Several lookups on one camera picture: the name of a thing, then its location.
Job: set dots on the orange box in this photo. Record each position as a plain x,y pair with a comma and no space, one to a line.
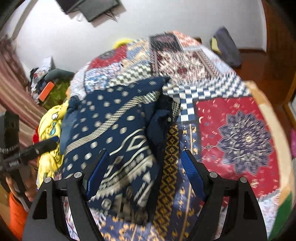
45,92

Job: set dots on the brown wooden door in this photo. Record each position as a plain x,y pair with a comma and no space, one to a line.
273,70

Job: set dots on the red cloth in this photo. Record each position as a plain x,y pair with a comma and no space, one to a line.
35,138

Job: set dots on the operator left hand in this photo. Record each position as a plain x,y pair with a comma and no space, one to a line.
29,177

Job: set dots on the pink striped curtain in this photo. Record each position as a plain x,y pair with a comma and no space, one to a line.
14,93

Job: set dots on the orange sleeve forearm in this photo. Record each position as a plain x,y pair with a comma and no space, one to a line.
18,217

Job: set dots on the colourful patchwork bedspread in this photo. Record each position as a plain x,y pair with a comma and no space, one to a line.
228,124

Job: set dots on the pile of clutter clothes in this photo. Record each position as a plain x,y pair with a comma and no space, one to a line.
41,76

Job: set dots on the yellow headboard pillow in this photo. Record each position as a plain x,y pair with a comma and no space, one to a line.
121,42

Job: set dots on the navy patterned hooded garment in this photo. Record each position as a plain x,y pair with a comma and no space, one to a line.
131,122

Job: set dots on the pink object by door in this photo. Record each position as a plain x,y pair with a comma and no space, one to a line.
293,143

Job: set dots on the yellow cartoon blanket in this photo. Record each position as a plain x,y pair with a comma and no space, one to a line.
49,132

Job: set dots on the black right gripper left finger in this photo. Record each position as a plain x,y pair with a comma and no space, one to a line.
46,219

